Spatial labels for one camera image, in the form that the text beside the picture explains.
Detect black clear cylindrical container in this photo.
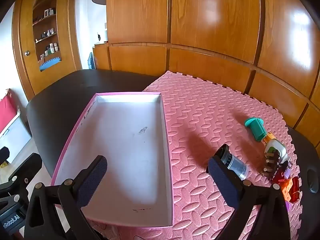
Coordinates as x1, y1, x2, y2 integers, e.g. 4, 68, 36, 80
221, 144, 249, 180

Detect dark brown ridged piece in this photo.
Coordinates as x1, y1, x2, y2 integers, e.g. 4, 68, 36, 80
261, 150, 280, 180

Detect red glossy lipstick case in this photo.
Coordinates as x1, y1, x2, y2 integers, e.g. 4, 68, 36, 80
289, 176, 300, 204

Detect green white round gadget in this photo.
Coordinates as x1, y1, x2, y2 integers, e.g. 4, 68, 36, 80
264, 139, 290, 164

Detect orange plastic clip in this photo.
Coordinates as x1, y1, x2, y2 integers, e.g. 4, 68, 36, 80
263, 132, 276, 145

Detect teal plastic funnel piece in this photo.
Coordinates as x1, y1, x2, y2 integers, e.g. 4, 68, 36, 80
244, 117, 267, 141

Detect red block toy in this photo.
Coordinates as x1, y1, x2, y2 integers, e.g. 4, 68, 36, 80
271, 167, 288, 185

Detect orange linked cubes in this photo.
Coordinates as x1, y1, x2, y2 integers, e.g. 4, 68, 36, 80
279, 178, 293, 202

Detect pink white cardboard box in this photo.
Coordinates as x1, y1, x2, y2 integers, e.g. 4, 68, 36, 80
52, 92, 174, 228

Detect black table face cushion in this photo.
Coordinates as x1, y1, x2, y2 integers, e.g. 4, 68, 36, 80
307, 169, 319, 194

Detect pink foam puzzle mat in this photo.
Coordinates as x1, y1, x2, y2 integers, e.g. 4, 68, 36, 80
92, 72, 300, 239

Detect wooden cabinet with shelves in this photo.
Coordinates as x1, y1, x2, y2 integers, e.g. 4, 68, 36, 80
12, 0, 81, 100

